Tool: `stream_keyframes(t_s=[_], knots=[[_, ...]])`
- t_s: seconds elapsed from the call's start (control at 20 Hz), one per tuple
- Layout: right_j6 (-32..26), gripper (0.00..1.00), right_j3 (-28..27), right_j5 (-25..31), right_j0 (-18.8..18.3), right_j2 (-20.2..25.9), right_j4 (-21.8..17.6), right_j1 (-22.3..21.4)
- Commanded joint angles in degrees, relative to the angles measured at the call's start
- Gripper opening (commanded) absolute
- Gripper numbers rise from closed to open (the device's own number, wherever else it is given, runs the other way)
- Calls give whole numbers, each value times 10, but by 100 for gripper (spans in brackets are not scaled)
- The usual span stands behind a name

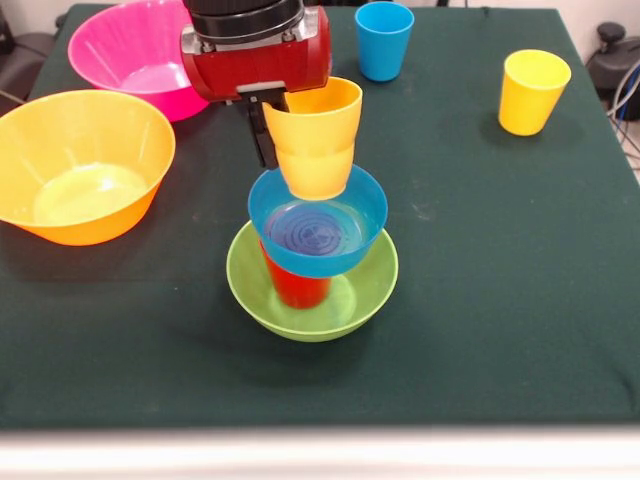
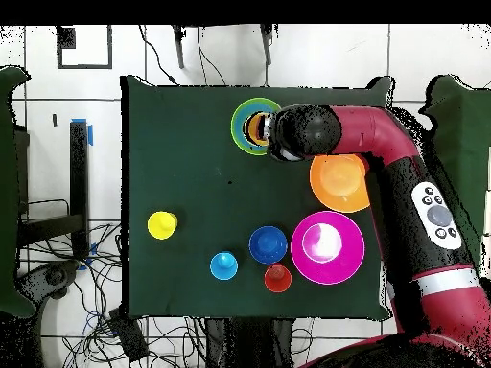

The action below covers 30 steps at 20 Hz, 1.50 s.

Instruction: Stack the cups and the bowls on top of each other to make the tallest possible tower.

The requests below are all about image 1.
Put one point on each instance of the red plastic cup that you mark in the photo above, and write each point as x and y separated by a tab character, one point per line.
300	290

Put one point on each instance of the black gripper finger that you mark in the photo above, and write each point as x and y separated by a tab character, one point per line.
279	102
264	135

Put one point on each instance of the light blue plastic cup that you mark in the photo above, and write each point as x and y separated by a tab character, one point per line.
382	55

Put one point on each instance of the green plastic bowl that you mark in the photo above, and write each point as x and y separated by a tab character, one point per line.
370	290

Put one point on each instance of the large pink plastic bowl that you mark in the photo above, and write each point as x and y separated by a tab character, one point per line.
125	50

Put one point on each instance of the light blue plastic bowl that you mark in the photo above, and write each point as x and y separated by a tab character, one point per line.
370	210

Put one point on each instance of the amber yellow plastic cup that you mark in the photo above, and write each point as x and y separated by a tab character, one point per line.
315	175

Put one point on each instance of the large yellow-orange plastic bowl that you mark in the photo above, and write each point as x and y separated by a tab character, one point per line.
75	150

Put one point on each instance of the dark green table cloth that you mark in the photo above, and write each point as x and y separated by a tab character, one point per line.
475	325

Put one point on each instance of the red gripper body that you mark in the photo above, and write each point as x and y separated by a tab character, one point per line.
260	70

